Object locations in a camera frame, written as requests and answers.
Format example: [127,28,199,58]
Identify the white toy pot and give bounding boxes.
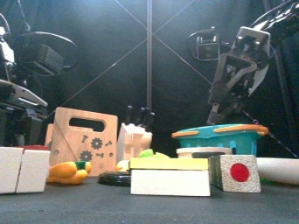
[175,146,234,159]

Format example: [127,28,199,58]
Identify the red topped rice sushi toy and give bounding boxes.
[15,144,52,194]

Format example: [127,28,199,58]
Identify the sushi roll cube red dot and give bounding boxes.
[209,154,263,193]

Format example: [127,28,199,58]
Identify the yellow egg sushi toy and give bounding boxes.
[129,157,213,198]

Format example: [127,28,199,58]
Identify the wooden board with gear prints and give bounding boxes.
[43,106,119,178]

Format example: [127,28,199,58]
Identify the green toy lettuce leaf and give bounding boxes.
[137,149,173,160]

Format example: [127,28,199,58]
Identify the yellow toy bell pepper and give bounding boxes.
[47,160,94,186]

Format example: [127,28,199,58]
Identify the white bowl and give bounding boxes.
[255,157,299,186]

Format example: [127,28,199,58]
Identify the white toy knife block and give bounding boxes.
[117,122,155,172]

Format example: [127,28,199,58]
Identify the pale yellow toy food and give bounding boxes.
[115,159,133,173]

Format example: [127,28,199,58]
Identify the black round lid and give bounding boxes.
[98,171,134,188]

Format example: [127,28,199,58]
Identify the teal basket orange handles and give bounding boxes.
[171,123,271,157]

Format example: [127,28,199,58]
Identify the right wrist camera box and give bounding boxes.
[193,27,222,62]

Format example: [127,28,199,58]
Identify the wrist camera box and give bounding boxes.
[18,43,66,77]
[193,27,222,62]

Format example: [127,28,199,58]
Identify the black handled toy knife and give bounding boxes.
[135,107,150,128]
[145,111,157,133]

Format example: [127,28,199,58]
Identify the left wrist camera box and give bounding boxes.
[18,43,66,77]

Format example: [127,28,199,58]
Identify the grey vertical frame pole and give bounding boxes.
[146,0,154,112]

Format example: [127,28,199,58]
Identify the black looped cable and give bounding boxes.
[12,31,82,71]

